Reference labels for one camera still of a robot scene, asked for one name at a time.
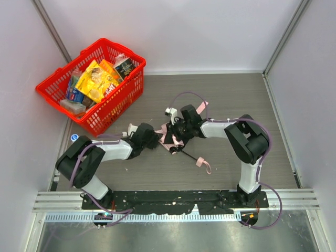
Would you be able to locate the pink folding umbrella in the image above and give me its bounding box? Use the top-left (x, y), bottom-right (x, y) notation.
top-left (156, 101), bottom-right (212, 175)

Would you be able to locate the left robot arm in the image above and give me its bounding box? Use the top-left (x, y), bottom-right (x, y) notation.
top-left (55, 123), bottom-right (163, 208)

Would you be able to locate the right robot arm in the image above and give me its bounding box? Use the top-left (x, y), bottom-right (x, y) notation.
top-left (162, 104), bottom-right (271, 206)

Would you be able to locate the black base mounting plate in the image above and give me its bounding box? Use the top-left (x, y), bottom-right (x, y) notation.
top-left (97, 190), bottom-right (269, 215)

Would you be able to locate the red and white snack packet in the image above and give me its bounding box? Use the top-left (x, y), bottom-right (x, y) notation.
top-left (103, 83), bottom-right (116, 97)

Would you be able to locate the black box with gold print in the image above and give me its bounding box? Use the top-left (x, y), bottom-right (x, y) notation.
top-left (113, 58), bottom-right (135, 80)

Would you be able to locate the plastic bottle with blue cap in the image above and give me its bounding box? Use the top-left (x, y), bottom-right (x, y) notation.
top-left (70, 134), bottom-right (79, 142)

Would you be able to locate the red plastic shopping basket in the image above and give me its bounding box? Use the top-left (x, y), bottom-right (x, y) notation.
top-left (36, 38), bottom-right (146, 136)

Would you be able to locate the clear plastic container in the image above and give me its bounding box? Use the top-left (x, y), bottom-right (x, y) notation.
top-left (60, 99), bottom-right (86, 115)

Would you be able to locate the yellow snack bag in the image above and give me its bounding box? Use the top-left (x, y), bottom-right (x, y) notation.
top-left (76, 60), bottom-right (119, 103)

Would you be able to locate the orange snack box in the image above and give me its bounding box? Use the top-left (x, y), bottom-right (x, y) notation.
top-left (99, 59), bottom-right (123, 83)

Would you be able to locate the blue snack packet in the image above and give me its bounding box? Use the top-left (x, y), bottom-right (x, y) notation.
top-left (66, 76), bottom-right (84, 103)

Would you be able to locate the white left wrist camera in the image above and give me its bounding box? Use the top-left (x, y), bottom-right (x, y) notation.
top-left (128, 123), bottom-right (138, 136)

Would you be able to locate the white slotted cable duct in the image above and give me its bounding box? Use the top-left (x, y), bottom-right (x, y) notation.
top-left (45, 212), bottom-right (241, 223)

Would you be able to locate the aluminium frame rail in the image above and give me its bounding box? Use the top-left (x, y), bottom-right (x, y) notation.
top-left (32, 188), bottom-right (320, 213)

